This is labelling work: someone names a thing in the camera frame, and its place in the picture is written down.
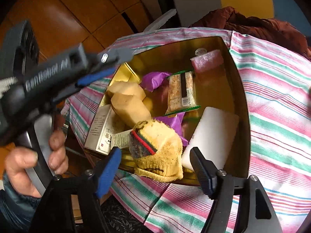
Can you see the green white small box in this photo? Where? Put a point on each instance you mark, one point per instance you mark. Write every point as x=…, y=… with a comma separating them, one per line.
x=121, y=140

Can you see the grey yellow blue chair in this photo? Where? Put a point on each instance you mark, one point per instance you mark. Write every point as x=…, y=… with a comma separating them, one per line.
x=218, y=0

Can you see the white foam block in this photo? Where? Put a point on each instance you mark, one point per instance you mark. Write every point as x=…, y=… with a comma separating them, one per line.
x=214, y=136

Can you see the striped pink green bedsheet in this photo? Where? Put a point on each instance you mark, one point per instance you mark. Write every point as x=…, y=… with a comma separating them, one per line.
x=277, y=86

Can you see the dark blue jacket sleeve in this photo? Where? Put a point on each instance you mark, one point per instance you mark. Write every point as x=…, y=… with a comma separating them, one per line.
x=17, y=210

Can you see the purple snack packet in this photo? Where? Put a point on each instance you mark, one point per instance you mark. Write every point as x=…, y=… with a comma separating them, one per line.
x=175, y=123
x=153, y=80

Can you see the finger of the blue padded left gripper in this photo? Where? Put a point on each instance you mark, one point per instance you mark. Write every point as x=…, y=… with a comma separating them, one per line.
x=89, y=79

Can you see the gold rectangular box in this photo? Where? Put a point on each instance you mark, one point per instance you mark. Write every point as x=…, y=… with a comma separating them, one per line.
x=219, y=88

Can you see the rust brown quilted jacket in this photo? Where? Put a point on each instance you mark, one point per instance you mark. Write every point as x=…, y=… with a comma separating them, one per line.
x=273, y=30

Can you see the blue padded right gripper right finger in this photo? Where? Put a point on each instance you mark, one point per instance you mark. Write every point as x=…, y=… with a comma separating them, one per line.
x=205, y=171

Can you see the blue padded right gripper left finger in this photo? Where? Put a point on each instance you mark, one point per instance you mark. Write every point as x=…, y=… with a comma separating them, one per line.
x=105, y=171

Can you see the pink roll pack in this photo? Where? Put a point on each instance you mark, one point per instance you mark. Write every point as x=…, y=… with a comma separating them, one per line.
x=204, y=60

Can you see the person's left hand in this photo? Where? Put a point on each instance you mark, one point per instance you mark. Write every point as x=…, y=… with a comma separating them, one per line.
x=21, y=158

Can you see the white medicine box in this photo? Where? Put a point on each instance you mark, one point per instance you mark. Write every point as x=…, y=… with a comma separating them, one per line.
x=105, y=124

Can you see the yellow sponge block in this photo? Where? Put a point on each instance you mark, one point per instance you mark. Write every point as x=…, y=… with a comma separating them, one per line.
x=126, y=88
x=130, y=109

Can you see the yellow knitted hat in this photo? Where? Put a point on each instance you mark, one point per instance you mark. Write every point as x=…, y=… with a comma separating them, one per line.
x=156, y=150

